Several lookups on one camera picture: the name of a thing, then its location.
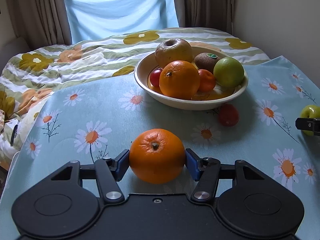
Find grey headboard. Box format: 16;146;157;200
0;37;30;71

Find large orange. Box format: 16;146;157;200
159;61;200;100
129;128;186;184

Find brown curtain left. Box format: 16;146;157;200
7;0;72;49

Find wrinkled yellow apple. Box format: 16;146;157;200
155;38;193;68

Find brown curtain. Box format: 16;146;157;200
7;0;72;49
174;0;233;34

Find green apple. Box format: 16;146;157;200
213;57;245;88
300;105;319;136

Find floral striped duvet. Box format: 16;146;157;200
1;28;269;169

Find light blue window cloth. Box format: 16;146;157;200
64;0;178;43

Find red cherry tomato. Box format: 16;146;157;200
217;103;240;127
150;68;163;88

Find brown curtain right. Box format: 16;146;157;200
174;0;233;34

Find brown kiwi with sticker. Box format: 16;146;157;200
194;53;221;74

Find blue daisy tablecloth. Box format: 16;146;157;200
1;56;319;239

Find cream ceramic bowl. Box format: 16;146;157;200
134;46;248;111

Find small mandarin orange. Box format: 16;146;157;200
198;69;216;93

